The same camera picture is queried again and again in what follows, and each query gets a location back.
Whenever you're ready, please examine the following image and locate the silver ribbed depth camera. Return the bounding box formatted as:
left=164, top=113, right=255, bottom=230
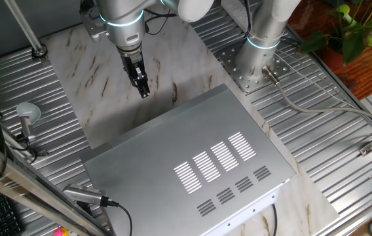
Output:
left=62, top=183, right=103, bottom=208

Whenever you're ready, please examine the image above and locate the slanted aluminium pole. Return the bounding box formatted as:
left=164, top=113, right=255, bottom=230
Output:
left=3, top=0, right=50, bottom=65

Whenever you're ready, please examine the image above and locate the colourful plastic toy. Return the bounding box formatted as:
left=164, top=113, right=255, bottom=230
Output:
left=52, top=226, right=79, bottom=236

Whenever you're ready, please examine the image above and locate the black looped cable bundle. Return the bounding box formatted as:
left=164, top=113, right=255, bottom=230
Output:
left=242, top=0, right=253, bottom=39

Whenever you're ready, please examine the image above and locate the thin black wrist camera cable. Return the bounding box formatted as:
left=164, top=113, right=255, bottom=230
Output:
left=142, top=8, right=177, bottom=36

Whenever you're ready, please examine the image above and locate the green potted plant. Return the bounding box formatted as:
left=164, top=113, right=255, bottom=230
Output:
left=299, top=0, right=372, bottom=66

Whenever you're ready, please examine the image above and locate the aluminium frame beam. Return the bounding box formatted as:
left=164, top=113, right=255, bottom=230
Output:
left=0, top=132, right=115, bottom=236

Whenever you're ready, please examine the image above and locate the grey cable with metal connector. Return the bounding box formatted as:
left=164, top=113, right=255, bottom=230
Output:
left=261, top=64, right=372, bottom=132

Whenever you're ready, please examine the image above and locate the black depth camera cable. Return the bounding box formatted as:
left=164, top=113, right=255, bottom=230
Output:
left=100, top=195, right=134, bottom=236

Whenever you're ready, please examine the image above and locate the perforated aluminium robot base plate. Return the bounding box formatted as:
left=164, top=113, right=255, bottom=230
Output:
left=217, top=41, right=293, bottom=94

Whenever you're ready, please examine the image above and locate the small steel corner bracket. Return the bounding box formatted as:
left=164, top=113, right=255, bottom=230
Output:
left=358, top=142, right=372, bottom=157

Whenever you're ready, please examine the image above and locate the silver microwave oven body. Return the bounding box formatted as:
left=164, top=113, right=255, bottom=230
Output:
left=80, top=83, right=297, bottom=236

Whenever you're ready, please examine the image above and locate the wrist camera with silver bracket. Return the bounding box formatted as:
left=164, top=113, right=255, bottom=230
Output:
left=79, top=0, right=110, bottom=43

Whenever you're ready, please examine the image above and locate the black microwave power cable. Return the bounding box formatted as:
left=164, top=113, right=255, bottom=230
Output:
left=270, top=203, right=278, bottom=236

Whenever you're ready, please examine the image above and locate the reddish brown wooden stand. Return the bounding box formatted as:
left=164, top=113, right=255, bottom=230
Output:
left=287, top=0, right=372, bottom=101

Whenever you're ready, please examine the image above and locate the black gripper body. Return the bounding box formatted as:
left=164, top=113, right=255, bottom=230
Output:
left=119, top=51, right=146, bottom=87

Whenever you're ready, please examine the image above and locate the white marble pattern mat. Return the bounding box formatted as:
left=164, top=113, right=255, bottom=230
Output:
left=40, top=0, right=341, bottom=236

